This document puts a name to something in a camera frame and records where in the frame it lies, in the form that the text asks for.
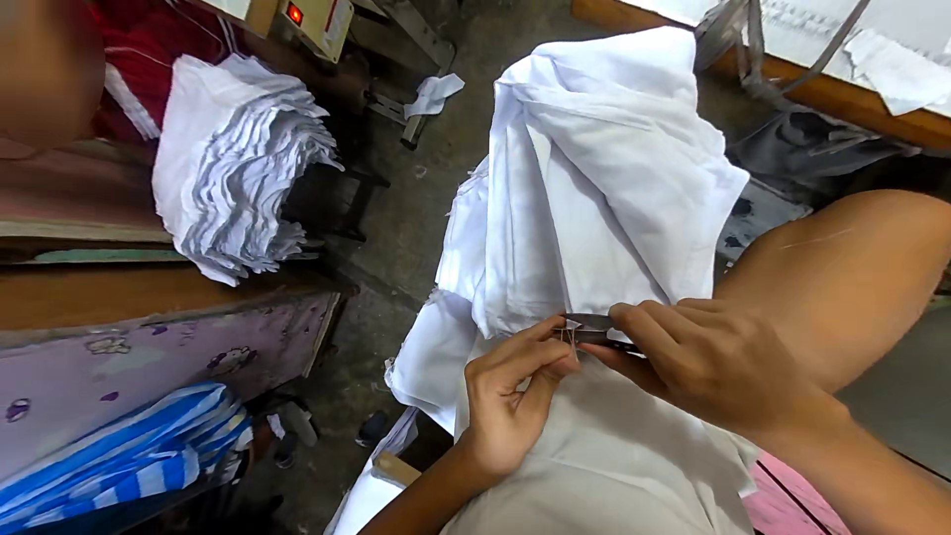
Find person's right hand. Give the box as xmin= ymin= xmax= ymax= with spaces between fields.
xmin=579 ymin=297 xmax=849 ymax=445

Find red cloth with white stripe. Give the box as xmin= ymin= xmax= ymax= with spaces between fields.
xmin=89 ymin=0 xmax=246 ymax=142

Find wooden table with white top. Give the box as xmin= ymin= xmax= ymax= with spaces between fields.
xmin=571 ymin=0 xmax=951 ymax=152

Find black metal frame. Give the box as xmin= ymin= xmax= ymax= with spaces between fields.
xmin=286 ymin=160 xmax=390 ymax=243

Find pink slatted seat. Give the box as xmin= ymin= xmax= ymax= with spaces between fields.
xmin=741 ymin=452 xmax=852 ymax=535

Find white fabric garment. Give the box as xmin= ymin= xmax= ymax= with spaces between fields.
xmin=385 ymin=27 xmax=750 ymax=435

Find person's right forearm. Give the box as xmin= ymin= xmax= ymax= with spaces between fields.
xmin=769 ymin=394 xmax=951 ymax=535

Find stack of white fabric pieces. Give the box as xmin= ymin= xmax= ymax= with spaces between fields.
xmin=152 ymin=53 xmax=345 ymax=288

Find wooden table with purple panel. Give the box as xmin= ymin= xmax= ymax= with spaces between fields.
xmin=0 ymin=140 xmax=359 ymax=484

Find white fabric piece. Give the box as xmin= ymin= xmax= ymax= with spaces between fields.
xmin=844 ymin=28 xmax=951 ymax=117

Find grey plastic bag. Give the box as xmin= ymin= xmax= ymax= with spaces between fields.
xmin=728 ymin=110 xmax=922 ymax=183

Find beige machine with red switch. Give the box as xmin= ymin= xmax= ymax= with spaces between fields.
xmin=245 ymin=0 xmax=355 ymax=63

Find grey metal stand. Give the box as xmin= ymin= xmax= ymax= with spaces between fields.
xmin=349 ymin=0 xmax=457 ymax=151

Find blue and white striped cloth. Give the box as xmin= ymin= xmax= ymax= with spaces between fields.
xmin=0 ymin=382 xmax=254 ymax=535

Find small white cloth scrap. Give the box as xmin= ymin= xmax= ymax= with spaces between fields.
xmin=403 ymin=73 xmax=466 ymax=120

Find grey metal thread snips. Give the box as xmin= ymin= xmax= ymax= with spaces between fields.
xmin=553 ymin=312 xmax=641 ymax=355

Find translucent plastic strap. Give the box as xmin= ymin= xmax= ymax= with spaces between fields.
xmin=694 ymin=0 xmax=872 ymax=101

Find person's left hand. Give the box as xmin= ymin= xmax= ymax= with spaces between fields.
xmin=464 ymin=315 xmax=581 ymax=478

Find person's left forearm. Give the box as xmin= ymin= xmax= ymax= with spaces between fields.
xmin=357 ymin=438 xmax=506 ymax=535

